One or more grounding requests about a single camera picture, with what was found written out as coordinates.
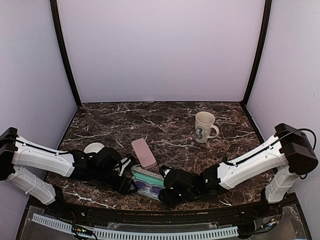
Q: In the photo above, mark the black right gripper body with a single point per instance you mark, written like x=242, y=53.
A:
x=173, y=200

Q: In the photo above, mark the black front rail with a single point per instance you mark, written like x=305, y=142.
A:
x=100, y=216

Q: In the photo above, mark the pink glasses case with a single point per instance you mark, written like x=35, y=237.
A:
x=143, y=153

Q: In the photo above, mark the grey glasses case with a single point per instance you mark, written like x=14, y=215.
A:
x=140, y=174

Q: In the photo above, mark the clear frame dark-lens sunglasses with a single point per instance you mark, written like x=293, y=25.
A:
x=148, y=190

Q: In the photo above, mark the black right corner post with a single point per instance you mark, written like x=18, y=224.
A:
x=258, y=53

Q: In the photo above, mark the cream ceramic mug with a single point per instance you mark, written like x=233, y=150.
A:
x=205, y=127

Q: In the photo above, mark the black corner post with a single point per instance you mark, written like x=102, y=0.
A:
x=258, y=53
x=63, y=51

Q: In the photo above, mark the black left corner post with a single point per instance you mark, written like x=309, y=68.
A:
x=63, y=51

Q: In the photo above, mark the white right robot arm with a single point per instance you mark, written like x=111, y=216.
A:
x=288, y=150

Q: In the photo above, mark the white ceramic bowl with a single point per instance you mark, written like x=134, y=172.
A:
x=94, y=147

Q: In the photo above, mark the white slotted cable duct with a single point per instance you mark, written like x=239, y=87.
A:
x=119, y=231

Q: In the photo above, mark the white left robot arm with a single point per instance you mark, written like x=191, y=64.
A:
x=17, y=153

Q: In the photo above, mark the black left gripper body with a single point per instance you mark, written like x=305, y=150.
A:
x=102, y=176

